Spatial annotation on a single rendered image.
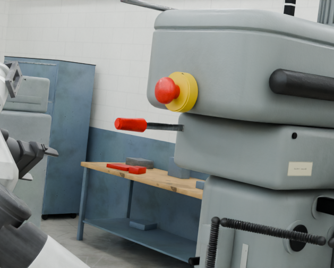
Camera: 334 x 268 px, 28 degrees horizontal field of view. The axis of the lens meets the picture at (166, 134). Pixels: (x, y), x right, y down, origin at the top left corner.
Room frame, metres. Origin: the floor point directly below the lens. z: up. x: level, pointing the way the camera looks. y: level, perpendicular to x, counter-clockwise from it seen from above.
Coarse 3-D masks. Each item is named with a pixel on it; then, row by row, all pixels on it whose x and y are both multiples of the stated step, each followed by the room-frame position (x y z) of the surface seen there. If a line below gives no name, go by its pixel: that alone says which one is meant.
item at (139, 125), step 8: (120, 120) 1.05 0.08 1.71; (128, 120) 1.06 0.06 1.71; (136, 120) 1.07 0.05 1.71; (144, 120) 1.08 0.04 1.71; (120, 128) 1.05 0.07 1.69; (128, 128) 1.06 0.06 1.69; (136, 128) 1.07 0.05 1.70; (144, 128) 1.07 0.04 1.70; (152, 128) 1.09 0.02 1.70; (160, 128) 1.11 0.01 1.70; (168, 128) 1.12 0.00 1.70; (176, 128) 1.13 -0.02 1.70
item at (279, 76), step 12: (276, 72) 0.92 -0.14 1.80; (288, 72) 0.91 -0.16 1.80; (300, 72) 0.94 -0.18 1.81; (276, 84) 0.92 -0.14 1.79; (288, 84) 0.90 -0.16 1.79; (300, 84) 0.92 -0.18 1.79; (312, 84) 0.94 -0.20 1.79; (324, 84) 0.96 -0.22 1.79; (300, 96) 0.95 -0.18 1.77; (312, 96) 0.96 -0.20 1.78; (324, 96) 0.97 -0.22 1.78
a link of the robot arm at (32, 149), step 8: (8, 144) 1.66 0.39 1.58; (16, 144) 1.69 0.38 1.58; (24, 144) 1.73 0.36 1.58; (32, 144) 1.75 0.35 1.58; (40, 144) 1.76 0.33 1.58; (16, 152) 1.68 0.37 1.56; (24, 152) 1.70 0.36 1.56; (32, 152) 1.73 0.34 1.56; (40, 152) 1.74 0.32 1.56; (16, 160) 1.68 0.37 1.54; (24, 160) 1.72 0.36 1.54; (32, 160) 1.73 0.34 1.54; (40, 160) 1.75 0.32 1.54; (24, 168) 1.74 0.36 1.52
